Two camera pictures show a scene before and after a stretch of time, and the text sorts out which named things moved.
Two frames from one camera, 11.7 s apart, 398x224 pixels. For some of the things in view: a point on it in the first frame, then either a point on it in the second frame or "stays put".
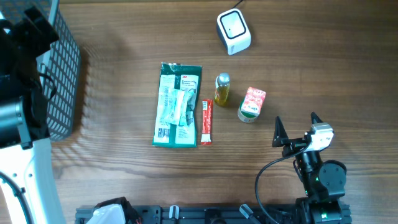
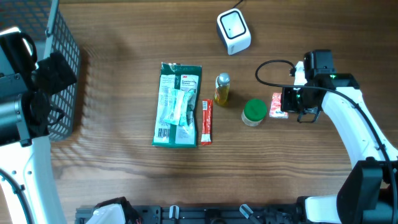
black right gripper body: (300, 143) → (295, 101)
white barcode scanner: (233, 30) stays put
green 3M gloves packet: (176, 117) stays put
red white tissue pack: (253, 101) → (275, 111)
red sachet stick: (206, 122) stays put
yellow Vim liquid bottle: (221, 90) stays put
